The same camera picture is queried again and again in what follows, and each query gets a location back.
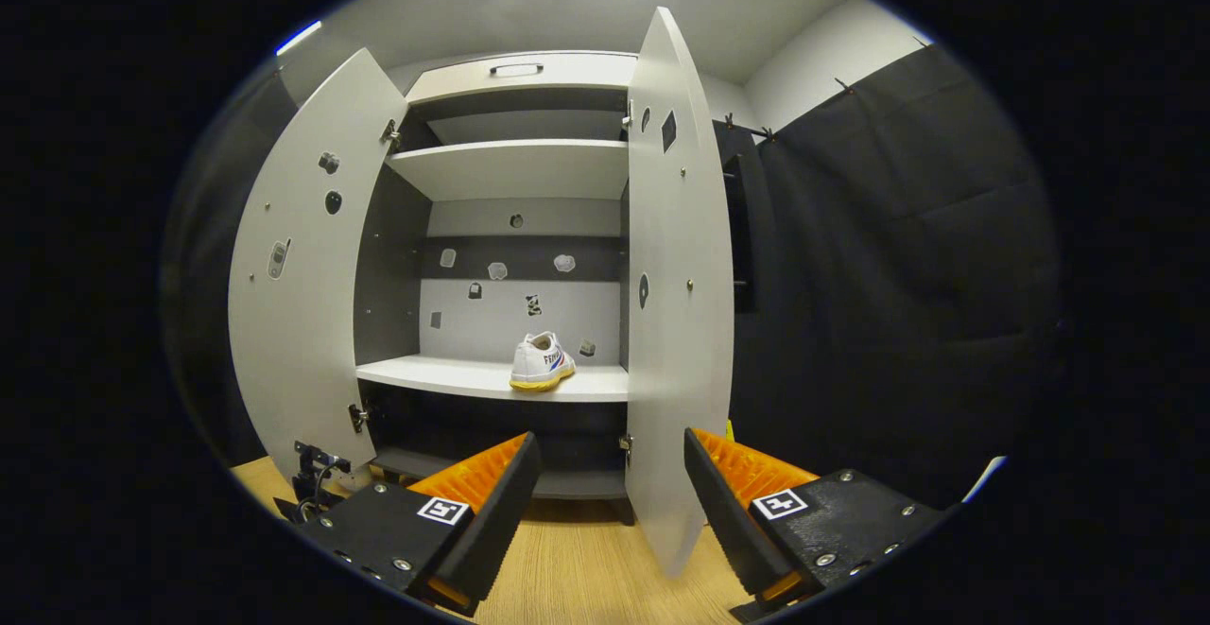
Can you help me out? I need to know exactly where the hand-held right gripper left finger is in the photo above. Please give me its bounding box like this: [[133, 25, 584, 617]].
[[298, 431, 545, 616]]

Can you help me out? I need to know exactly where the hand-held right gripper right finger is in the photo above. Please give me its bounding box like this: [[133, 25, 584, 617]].
[[683, 426, 946, 621]]

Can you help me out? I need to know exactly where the white shoe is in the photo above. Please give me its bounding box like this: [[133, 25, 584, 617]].
[[509, 330, 578, 393]]

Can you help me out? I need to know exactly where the white cabinet door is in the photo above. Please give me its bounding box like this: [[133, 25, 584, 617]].
[[624, 6, 736, 579], [227, 48, 409, 494]]

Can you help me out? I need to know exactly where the white shoe cabinet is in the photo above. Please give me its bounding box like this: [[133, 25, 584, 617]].
[[227, 6, 738, 579]]

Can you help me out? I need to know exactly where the white cabinet shelf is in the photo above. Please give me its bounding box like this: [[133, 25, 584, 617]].
[[356, 355, 631, 404], [386, 139, 631, 202]]

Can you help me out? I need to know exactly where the black backdrop cloth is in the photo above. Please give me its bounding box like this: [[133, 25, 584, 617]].
[[161, 43, 1060, 512]]

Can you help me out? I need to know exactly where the small ceiling light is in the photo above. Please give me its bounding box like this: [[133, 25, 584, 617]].
[[274, 20, 324, 57]]

